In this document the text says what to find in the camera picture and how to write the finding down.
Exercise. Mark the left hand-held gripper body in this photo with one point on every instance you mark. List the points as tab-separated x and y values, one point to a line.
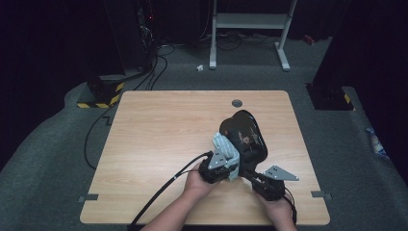
216	165

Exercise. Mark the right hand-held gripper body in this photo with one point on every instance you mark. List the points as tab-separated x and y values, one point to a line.
271	186

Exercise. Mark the striped light blue cloth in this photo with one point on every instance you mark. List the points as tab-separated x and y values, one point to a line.
228	149

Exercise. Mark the person's right hand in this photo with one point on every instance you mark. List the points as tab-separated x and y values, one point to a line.
279	211

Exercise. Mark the person's left hand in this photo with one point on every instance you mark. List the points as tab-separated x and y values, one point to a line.
198	187

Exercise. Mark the grey tape strip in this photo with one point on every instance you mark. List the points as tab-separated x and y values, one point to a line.
88	198
320	194

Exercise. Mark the grey table grommet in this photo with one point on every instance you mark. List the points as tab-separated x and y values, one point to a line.
237	103

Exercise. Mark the white crumpled paper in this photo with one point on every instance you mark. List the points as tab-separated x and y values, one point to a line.
199	67

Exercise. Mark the black base with yellow mark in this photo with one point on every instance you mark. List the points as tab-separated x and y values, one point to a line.
330	97

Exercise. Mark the blue white packet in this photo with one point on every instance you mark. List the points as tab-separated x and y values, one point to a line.
376	144

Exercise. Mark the black yellow striped base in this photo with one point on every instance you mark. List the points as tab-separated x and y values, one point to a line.
110	99

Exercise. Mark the white metal stand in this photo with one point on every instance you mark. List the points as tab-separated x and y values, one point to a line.
250	20

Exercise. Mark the small red object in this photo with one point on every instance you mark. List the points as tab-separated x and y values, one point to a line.
308	39

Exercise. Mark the dark equipment rack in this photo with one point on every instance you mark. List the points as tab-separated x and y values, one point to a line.
146	32

